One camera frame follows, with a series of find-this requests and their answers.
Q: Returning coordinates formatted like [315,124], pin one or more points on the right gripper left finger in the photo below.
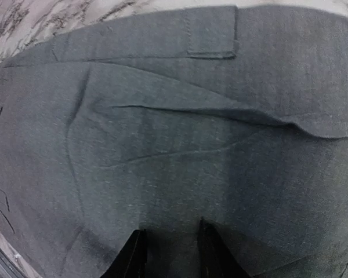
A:
[132,258]

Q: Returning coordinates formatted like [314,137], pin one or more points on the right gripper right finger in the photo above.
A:
[216,260]

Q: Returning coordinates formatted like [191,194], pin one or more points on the grey long sleeve shirt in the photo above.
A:
[238,116]

